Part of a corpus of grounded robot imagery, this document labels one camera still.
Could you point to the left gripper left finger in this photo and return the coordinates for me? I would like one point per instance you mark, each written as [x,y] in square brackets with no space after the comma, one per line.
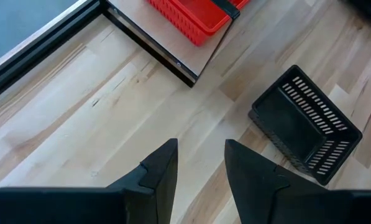
[157,189]

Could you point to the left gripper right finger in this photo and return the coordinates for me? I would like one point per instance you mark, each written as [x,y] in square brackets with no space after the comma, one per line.
[259,196]

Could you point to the red plastic basket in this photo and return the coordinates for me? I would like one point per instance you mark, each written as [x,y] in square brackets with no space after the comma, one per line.
[204,9]
[179,23]

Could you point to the black plastic basket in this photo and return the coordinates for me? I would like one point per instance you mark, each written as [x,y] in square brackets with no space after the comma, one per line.
[291,127]

